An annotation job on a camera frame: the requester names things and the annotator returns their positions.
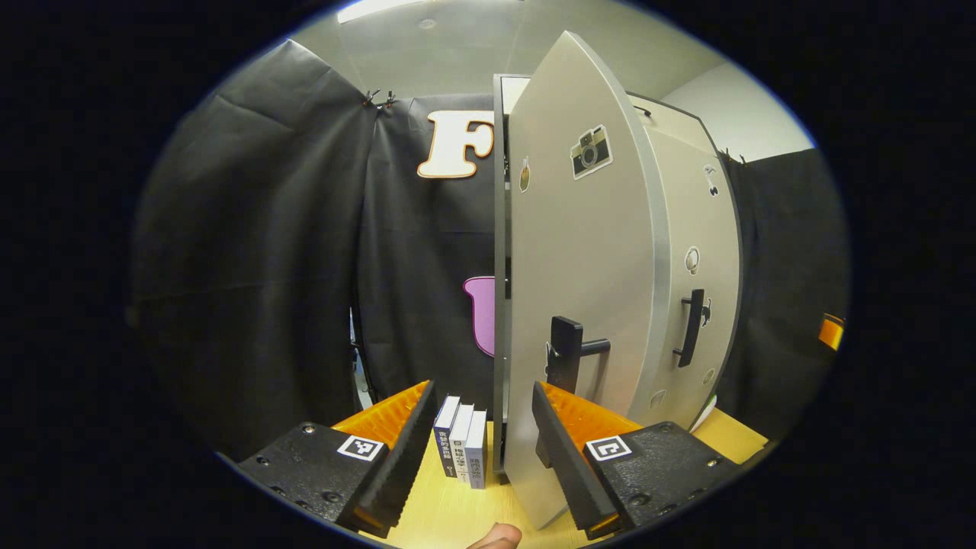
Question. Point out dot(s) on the white and green object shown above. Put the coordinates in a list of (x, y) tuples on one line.
[(707, 412)]

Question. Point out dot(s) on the pale blue book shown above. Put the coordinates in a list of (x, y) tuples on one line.
[(477, 454)]

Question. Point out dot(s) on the white cabinet door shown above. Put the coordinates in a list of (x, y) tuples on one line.
[(709, 252), (587, 252)]

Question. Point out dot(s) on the white cabinet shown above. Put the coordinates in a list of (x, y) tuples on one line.
[(500, 267)]

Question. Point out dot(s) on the black backdrop cloth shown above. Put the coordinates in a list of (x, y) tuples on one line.
[(252, 267)]

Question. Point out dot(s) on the dark blue book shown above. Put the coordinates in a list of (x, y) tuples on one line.
[(445, 435)]

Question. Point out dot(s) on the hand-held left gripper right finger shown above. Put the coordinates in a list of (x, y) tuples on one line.
[(572, 473)]

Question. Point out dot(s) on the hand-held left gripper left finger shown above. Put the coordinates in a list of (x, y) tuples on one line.
[(400, 469)]

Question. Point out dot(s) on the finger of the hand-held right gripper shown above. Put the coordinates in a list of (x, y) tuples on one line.
[(831, 333)]

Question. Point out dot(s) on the white book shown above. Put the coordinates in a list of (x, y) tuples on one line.
[(460, 446)]

